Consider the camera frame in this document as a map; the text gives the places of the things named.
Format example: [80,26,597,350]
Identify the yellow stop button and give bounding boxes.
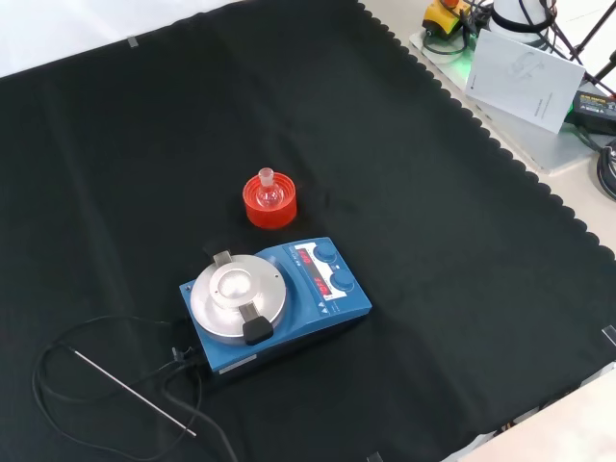
[422,0,466,38]

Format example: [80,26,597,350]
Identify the black bench cloth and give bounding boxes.
[0,0,616,462]

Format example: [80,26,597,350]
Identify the pale board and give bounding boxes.
[459,370,616,462]

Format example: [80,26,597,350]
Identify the black tripod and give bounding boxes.
[570,0,616,95]

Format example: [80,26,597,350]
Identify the black heater cable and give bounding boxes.
[32,315,240,462]

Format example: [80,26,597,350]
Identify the grey metal base plate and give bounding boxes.
[408,28,601,172]

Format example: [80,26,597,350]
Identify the red plastic flask ring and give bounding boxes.
[242,173,298,229]

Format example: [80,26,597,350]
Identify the thin steel probe rod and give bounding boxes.
[71,349,198,438]

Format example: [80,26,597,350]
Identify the white printed booklet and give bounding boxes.
[464,29,587,135]

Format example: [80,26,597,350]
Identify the blue base heater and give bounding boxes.
[179,236,373,386]

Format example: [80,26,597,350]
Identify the black looped cable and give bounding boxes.
[422,26,471,56]

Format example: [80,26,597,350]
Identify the black cable bundle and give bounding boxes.
[596,141,616,201]

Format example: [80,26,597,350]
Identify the black power adapter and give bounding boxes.
[570,90,616,137]

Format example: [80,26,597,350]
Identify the clear glass round-bottom flask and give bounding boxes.
[256,167,285,211]

